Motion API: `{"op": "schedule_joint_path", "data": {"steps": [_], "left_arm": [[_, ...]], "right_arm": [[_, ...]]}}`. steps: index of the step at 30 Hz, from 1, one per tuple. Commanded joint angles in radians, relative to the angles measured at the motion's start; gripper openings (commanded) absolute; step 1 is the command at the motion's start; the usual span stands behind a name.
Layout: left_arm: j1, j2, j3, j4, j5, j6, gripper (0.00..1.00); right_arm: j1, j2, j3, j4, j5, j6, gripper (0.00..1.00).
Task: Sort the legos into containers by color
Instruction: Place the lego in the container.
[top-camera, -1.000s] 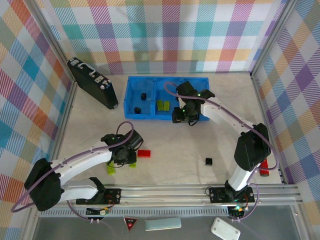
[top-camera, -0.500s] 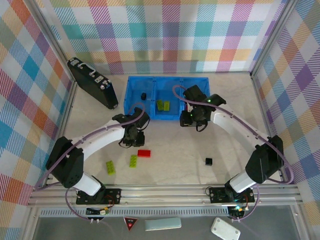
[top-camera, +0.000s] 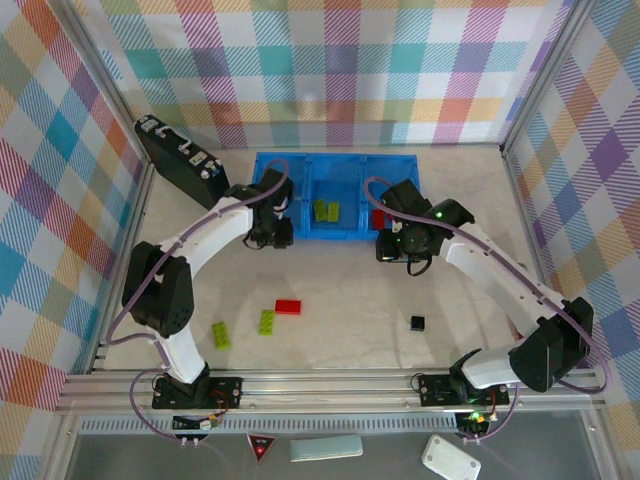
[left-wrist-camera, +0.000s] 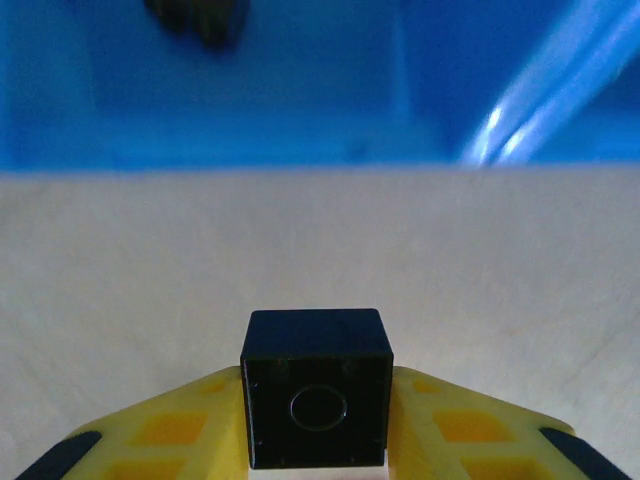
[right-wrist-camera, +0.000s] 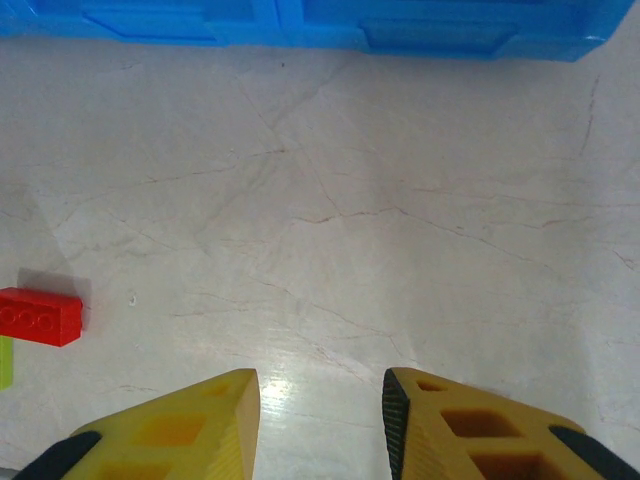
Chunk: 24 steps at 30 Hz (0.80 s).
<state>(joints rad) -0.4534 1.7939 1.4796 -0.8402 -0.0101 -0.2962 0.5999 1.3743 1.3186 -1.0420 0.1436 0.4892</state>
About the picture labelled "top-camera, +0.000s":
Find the blue three-compartment bin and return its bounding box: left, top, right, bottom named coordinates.
left=251, top=151, right=420, bottom=242

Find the black briefcase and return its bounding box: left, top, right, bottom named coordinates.
left=135, top=115, right=231, bottom=211

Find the black controller with green light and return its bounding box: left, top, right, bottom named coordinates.
left=457, top=410, right=491, bottom=436

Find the small connector board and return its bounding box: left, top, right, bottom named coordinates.
left=172, top=413, right=221, bottom=432

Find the white rectangular box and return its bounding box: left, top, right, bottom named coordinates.
left=420, top=433, right=482, bottom=480

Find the red triangle sign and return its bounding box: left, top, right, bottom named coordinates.
left=246, top=433, right=277, bottom=464

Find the pale blue rectangular box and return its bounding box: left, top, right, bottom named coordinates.
left=288, top=434, right=364, bottom=464

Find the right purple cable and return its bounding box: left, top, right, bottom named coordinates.
left=362, top=175, right=612, bottom=445

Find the purple cable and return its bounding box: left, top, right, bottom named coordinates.
left=362, top=175, right=612, bottom=445
left=108, top=158, right=292, bottom=444

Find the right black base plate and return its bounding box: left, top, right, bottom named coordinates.
left=417, top=372, right=511, bottom=407

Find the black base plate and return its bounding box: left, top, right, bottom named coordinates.
left=417, top=372, right=511, bottom=407
left=151, top=374, right=245, bottom=412

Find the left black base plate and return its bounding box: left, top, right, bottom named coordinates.
left=151, top=374, right=245, bottom=412

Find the aluminium mounting rail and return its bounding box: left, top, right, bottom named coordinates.
left=54, top=368, right=609, bottom=416

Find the slotted grey cable duct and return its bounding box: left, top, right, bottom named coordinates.
left=79, top=417, right=461, bottom=434

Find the aluminium frame post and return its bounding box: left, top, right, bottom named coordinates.
left=501, top=0, right=599, bottom=154
left=49, top=0, right=154, bottom=169

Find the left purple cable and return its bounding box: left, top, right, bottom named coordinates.
left=108, top=158, right=292, bottom=444

